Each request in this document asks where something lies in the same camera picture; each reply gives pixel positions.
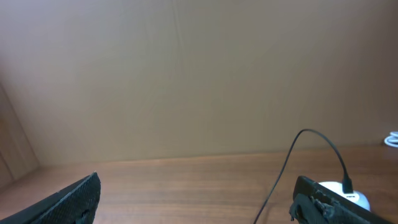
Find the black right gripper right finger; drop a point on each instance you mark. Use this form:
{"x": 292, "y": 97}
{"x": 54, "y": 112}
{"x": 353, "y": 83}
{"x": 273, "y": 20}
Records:
{"x": 315, "y": 204}

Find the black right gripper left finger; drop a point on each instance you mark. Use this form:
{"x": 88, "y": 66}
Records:
{"x": 75, "y": 204}

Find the white charger adapter plug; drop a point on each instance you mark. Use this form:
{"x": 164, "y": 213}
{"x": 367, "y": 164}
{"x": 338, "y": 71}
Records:
{"x": 356, "y": 197}

